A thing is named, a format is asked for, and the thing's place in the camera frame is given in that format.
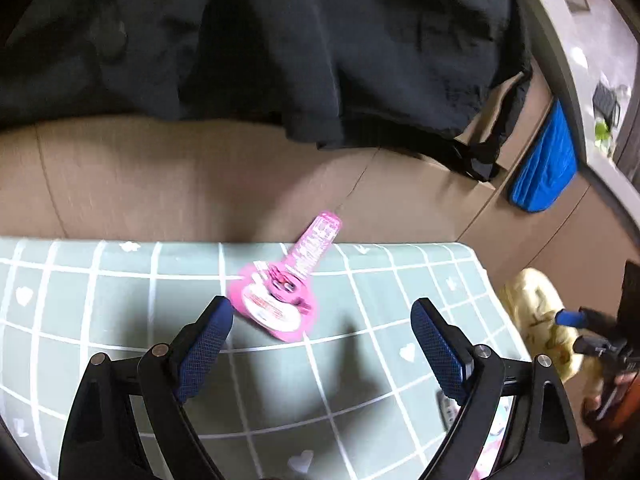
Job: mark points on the green grid tablecloth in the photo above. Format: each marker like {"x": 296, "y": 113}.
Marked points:
{"x": 100, "y": 310}

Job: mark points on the green small item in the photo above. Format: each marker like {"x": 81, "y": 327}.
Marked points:
{"x": 602, "y": 130}

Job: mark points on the small grey white wrapper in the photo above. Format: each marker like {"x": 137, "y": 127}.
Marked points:
{"x": 446, "y": 410}

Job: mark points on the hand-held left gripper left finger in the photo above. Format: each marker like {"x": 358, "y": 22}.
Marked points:
{"x": 205, "y": 355}

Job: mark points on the black cloth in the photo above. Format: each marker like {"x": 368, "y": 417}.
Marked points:
{"x": 280, "y": 40}

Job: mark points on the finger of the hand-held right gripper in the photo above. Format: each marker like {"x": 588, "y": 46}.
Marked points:
{"x": 595, "y": 346}
{"x": 567, "y": 316}

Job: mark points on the black small device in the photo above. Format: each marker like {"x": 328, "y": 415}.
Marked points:
{"x": 606, "y": 102}

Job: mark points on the blue cloth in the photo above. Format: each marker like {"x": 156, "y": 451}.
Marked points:
{"x": 545, "y": 165}

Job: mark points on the person's right hand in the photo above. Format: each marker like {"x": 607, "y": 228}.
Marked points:
{"x": 592, "y": 405}

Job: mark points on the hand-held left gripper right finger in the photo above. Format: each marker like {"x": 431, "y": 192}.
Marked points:
{"x": 437, "y": 355}

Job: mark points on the pink white printed bag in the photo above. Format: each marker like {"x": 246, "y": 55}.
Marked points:
{"x": 492, "y": 440}

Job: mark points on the pink plastic packaging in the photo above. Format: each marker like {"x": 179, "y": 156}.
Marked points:
{"x": 280, "y": 295}

